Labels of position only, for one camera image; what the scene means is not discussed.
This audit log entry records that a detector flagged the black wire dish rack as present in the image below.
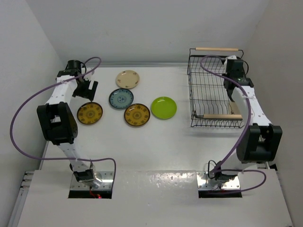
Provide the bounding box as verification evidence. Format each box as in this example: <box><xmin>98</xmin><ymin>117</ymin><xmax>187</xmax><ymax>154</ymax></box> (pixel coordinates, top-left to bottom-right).
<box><xmin>187</xmin><ymin>48</ymin><xmax>245</xmax><ymax>128</ymax></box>

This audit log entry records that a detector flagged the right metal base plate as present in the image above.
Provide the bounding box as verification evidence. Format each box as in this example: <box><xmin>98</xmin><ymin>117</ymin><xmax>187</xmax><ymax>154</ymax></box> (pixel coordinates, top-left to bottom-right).
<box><xmin>196</xmin><ymin>171</ymin><xmax>241</xmax><ymax>191</ymax></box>

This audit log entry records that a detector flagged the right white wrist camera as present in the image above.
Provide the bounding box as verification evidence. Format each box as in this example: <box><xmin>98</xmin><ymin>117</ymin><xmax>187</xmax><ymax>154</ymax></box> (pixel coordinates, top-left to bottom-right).
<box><xmin>225</xmin><ymin>55</ymin><xmax>237</xmax><ymax>61</ymax></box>

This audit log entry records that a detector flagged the metal base plate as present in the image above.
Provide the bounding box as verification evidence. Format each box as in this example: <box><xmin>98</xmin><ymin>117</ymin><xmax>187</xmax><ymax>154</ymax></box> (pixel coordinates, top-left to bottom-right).
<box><xmin>196</xmin><ymin>171</ymin><xmax>241</xmax><ymax>191</ymax></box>
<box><xmin>70</xmin><ymin>171</ymin><xmax>114</xmax><ymax>191</ymax></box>

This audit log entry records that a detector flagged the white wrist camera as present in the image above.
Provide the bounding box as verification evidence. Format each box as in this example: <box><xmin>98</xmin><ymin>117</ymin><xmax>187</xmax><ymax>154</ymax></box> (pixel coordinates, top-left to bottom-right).
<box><xmin>83</xmin><ymin>70</ymin><xmax>95</xmax><ymax>81</ymax></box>
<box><xmin>225</xmin><ymin>55</ymin><xmax>237</xmax><ymax>61</ymax></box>

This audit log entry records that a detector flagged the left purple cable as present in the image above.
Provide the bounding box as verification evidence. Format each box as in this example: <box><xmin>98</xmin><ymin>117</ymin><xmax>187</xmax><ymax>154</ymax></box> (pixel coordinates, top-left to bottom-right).
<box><xmin>9</xmin><ymin>56</ymin><xmax>116</xmax><ymax>183</ymax></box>

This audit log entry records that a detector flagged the left yellow patterned plate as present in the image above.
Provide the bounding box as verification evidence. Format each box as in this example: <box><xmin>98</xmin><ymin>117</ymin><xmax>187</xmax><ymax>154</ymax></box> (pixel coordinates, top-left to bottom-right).
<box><xmin>76</xmin><ymin>102</ymin><xmax>103</xmax><ymax>125</ymax></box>

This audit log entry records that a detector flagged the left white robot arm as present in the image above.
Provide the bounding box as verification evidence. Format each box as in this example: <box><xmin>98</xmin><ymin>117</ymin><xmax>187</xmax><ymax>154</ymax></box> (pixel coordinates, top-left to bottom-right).
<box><xmin>36</xmin><ymin>60</ymin><xmax>102</xmax><ymax>189</ymax></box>

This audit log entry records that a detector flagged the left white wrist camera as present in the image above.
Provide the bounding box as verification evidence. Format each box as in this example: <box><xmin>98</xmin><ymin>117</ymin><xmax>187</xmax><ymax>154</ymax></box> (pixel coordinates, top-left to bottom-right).
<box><xmin>83</xmin><ymin>70</ymin><xmax>95</xmax><ymax>81</ymax></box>

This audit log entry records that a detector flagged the blue patterned plate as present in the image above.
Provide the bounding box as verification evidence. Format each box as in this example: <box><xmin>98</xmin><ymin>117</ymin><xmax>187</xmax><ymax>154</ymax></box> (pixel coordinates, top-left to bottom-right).
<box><xmin>108</xmin><ymin>88</ymin><xmax>134</xmax><ymax>110</ymax></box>

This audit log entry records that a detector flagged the cream plate with flowers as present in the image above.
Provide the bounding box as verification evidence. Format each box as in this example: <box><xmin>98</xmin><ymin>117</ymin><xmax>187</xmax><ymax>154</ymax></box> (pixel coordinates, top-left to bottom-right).
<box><xmin>230</xmin><ymin>103</ymin><xmax>241</xmax><ymax>115</ymax></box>

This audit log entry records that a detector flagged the lime green plate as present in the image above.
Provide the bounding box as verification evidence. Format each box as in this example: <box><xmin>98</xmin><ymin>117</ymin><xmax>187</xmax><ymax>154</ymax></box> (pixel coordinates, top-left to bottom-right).
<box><xmin>151</xmin><ymin>96</ymin><xmax>177</xmax><ymax>120</ymax></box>

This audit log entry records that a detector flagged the middle yellow patterned plate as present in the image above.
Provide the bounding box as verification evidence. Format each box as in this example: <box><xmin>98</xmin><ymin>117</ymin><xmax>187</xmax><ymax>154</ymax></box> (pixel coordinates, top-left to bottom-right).
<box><xmin>124</xmin><ymin>104</ymin><xmax>151</xmax><ymax>127</ymax></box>

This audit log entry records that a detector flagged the yellow patterned plate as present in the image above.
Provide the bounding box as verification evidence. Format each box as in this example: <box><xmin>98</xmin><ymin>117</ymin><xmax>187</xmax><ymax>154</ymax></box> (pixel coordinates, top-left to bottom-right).
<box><xmin>76</xmin><ymin>102</ymin><xmax>103</xmax><ymax>125</ymax></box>
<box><xmin>124</xmin><ymin>104</ymin><xmax>151</xmax><ymax>127</ymax></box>

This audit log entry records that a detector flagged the beige floral plate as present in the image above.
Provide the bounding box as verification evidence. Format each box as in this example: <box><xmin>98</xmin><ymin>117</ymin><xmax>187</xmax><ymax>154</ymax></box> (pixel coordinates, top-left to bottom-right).
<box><xmin>116</xmin><ymin>70</ymin><xmax>140</xmax><ymax>89</ymax></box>

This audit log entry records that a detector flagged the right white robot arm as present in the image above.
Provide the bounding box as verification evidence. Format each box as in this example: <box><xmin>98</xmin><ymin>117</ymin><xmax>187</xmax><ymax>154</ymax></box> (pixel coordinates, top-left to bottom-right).
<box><xmin>207</xmin><ymin>55</ymin><xmax>283</xmax><ymax>186</ymax></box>

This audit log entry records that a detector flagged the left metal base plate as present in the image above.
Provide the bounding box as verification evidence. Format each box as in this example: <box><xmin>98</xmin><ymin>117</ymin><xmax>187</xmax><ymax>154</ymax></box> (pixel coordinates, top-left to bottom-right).
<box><xmin>70</xmin><ymin>171</ymin><xmax>114</xmax><ymax>191</ymax></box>

